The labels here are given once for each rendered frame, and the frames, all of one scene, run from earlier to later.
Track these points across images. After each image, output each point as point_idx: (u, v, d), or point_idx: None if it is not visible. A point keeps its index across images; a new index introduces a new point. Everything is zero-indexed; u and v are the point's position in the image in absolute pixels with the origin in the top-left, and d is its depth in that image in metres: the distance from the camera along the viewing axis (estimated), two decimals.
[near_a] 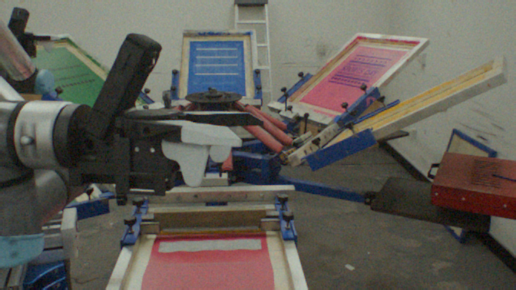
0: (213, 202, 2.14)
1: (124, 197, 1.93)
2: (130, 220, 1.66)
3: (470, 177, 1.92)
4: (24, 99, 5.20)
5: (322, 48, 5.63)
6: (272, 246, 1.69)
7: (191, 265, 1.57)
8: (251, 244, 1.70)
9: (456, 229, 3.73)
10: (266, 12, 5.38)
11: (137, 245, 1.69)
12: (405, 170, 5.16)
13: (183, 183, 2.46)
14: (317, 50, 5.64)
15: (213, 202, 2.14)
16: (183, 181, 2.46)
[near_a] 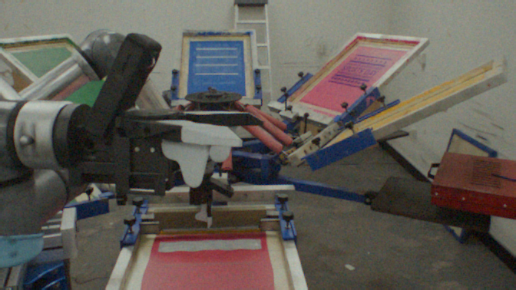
0: (213, 202, 2.14)
1: (124, 197, 1.93)
2: (130, 220, 1.66)
3: (470, 177, 1.92)
4: None
5: (322, 48, 5.63)
6: (272, 246, 1.69)
7: (191, 265, 1.57)
8: (251, 243, 1.69)
9: (456, 229, 3.73)
10: (266, 12, 5.38)
11: (137, 245, 1.69)
12: (405, 170, 5.16)
13: (183, 183, 2.46)
14: (317, 50, 5.64)
15: (213, 202, 2.14)
16: (183, 181, 2.46)
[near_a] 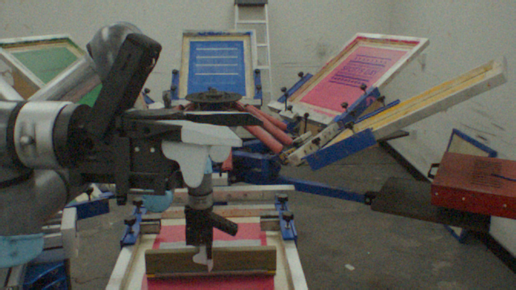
0: (213, 202, 2.14)
1: (124, 197, 1.93)
2: (130, 220, 1.66)
3: (470, 177, 1.92)
4: (24, 99, 5.20)
5: (322, 48, 5.63)
6: None
7: None
8: (251, 244, 1.70)
9: (456, 229, 3.73)
10: (266, 12, 5.38)
11: (137, 245, 1.69)
12: (405, 170, 5.16)
13: None
14: (317, 50, 5.64)
15: (213, 202, 2.14)
16: None
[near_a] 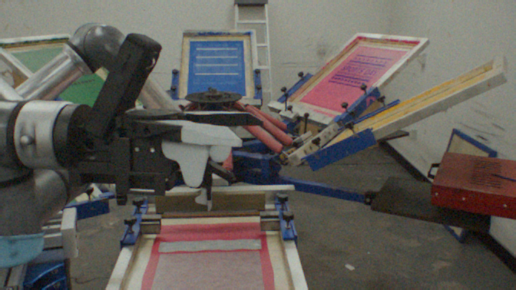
0: None
1: (124, 197, 1.93)
2: (130, 220, 1.66)
3: (470, 177, 1.92)
4: None
5: (322, 48, 5.63)
6: (272, 246, 1.69)
7: None
8: (251, 243, 1.69)
9: (456, 229, 3.73)
10: (266, 12, 5.38)
11: (137, 245, 1.69)
12: (405, 170, 5.16)
13: (183, 183, 2.46)
14: (317, 50, 5.64)
15: None
16: (183, 181, 2.46)
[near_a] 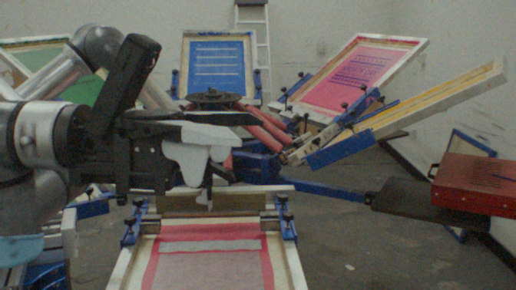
0: None
1: (124, 197, 1.93)
2: (130, 220, 1.66)
3: (470, 177, 1.92)
4: None
5: (322, 48, 5.63)
6: (272, 246, 1.69)
7: None
8: (251, 244, 1.69)
9: (456, 229, 3.73)
10: (266, 12, 5.38)
11: (137, 245, 1.69)
12: (405, 170, 5.16)
13: (183, 183, 2.46)
14: (317, 50, 5.64)
15: None
16: (183, 181, 2.46)
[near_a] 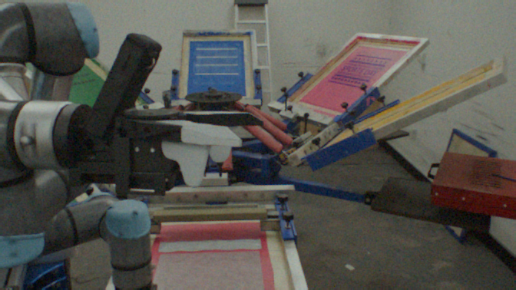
0: (213, 202, 2.14)
1: (124, 197, 1.93)
2: None
3: (470, 177, 1.92)
4: None
5: (322, 48, 5.63)
6: (272, 246, 1.69)
7: None
8: (251, 243, 1.70)
9: (456, 229, 3.73)
10: (266, 12, 5.38)
11: None
12: (405, 170, 5.16)
13: (183, 183, 2.46)
14: (317, 50, 5.64)
15: (213, 202, 2.14)
16: (183, 181, 2.46)
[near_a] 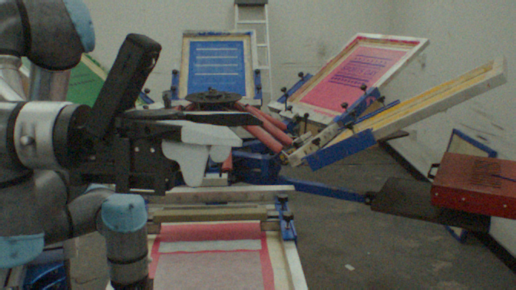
0: (213, 202, 2.14)
1: None
2: None
3: (470, 177, 1.92)
4: None
5: (322, 48, 5.63)
6: (272, 246, 1.69)
7: None
8: (251, 244, 1.69)
9: (456, 229, 3.73)
10: (266, 12, 5.38)
11: None
12: (405, 170, 5.16)
13: (183, 183, 2.46)
14: (317, 50, 5.64)
15: (213, 202, 2.14)
16: (183, 181, 2.46)
